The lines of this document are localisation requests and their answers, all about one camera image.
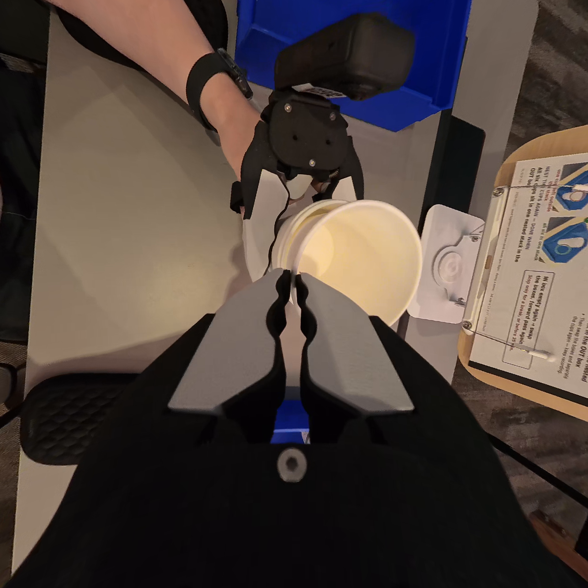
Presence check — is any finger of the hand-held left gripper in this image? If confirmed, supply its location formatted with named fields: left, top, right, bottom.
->
left=244, top=170, right=289, bottom=247

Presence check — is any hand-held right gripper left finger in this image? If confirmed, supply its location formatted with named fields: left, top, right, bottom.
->
left=168, top=269, right=296, bottom=446

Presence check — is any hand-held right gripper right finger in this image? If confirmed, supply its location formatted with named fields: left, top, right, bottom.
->
left=292, top=271, right=416, bottom=446

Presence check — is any stack of nested white cups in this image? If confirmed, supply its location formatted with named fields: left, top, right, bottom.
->
left=241, top=198, right=304, bottom=281

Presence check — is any blue plastic bin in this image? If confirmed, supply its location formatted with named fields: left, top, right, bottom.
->
left=236, top=0, right=472, bottom=132
left=273, top=397, right=313, bottom=445

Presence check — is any white paper cup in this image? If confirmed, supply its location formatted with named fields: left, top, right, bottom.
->
left=276, top=200, right=425, bottom=329

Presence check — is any person's left forearm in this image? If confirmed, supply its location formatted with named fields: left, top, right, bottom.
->
left=46, top=0, right=226, bottom=125

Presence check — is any person's left hand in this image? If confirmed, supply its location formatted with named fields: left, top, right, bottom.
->
left=216, top=97, right=269, bottom=182

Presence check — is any black wristband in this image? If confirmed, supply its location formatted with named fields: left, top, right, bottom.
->
left=186, top=48, right=254, bottom=131

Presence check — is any black textured pad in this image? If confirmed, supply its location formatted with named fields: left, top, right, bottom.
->
left=21, top=372, right=138, bottom=465

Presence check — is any wooden instruction board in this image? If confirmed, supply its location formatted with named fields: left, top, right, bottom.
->
left=458, top=127, right=588, bottom=423

